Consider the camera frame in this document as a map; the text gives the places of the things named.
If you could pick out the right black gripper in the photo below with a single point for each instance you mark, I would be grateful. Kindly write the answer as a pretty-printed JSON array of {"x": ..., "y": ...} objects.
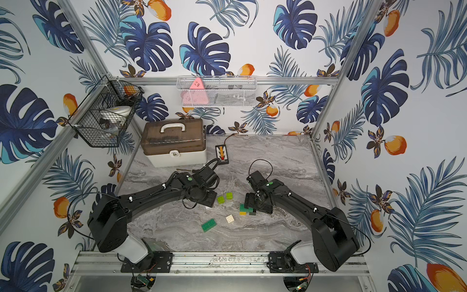
[{"x": 249, "y": 202}]

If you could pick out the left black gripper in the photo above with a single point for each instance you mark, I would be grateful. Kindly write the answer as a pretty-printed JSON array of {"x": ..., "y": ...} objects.
[{"x": 208, "y": 197}]

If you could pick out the dark green long lego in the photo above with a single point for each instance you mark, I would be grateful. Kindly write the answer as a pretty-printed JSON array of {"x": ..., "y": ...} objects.
[
  {"x": 209, "y": 225},
  {"x": 246, "y": 210}
]

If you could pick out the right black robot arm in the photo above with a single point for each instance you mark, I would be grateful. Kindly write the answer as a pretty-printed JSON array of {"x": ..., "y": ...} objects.
[{"x": 333, "y": 241}]

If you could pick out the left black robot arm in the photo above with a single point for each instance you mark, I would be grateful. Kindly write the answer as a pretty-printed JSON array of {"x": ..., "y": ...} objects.
[{"x": 110, "y": 215}]

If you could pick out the lime lego left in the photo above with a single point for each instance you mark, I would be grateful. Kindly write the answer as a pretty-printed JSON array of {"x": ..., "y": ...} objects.
[{"x": 221, "y": 200}]

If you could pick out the cream lego lower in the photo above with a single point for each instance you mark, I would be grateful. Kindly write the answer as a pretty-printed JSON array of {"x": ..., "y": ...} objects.
[{"x": 230, "y": 219}]

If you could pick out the black remote control box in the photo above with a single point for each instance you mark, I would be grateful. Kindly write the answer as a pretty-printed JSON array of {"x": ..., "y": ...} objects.
[{"x": 222, "y": 154}]

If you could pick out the brown lidded storage box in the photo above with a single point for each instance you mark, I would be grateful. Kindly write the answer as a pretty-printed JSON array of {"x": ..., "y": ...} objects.
[{"x": 171, "y": 143}]

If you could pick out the pink triangle object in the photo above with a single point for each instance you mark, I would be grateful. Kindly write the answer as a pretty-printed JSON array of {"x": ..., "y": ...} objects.
[{"x": 196, "y": 95}]

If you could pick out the white object in basket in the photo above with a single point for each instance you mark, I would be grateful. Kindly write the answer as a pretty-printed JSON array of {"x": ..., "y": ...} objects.
[{"x": 116, "y": 114}]

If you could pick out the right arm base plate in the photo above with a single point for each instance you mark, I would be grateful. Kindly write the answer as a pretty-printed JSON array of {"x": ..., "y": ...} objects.
[{"x": 282, "y": 262}]

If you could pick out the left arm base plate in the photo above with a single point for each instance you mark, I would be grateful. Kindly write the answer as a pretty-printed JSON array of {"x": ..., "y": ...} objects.
[{"x": 146, "y": 262}]

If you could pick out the clear wall shelf tray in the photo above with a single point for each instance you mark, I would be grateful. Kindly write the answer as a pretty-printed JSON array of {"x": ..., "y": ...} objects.
[{"x": 223, "y": 91}]

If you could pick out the black wire basket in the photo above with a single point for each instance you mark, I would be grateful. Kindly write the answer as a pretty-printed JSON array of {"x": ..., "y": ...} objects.
[{"x": 107, "y": 93}]

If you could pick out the aluminium front rail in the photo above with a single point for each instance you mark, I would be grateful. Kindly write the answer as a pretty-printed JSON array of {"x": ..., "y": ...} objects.
[{"x": 207, "y": 264}]

